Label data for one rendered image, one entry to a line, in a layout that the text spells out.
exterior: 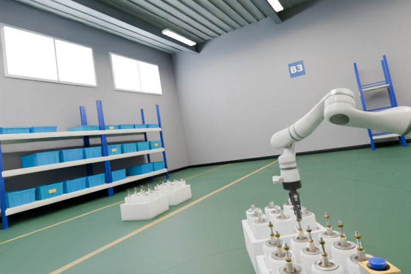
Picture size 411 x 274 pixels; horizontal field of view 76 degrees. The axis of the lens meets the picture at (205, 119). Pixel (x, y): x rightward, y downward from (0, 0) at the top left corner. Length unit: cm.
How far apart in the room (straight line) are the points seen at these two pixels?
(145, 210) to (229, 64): 605
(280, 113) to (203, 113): 247
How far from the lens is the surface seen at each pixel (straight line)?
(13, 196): 485
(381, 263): 89
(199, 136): 866
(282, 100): 760
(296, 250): 124
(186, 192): 372
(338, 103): 92
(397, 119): 97
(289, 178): 116
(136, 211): 317
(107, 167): 566
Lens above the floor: 70
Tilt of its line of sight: 5 degrees up
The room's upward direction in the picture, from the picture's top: 9 degrees counter-clockwise
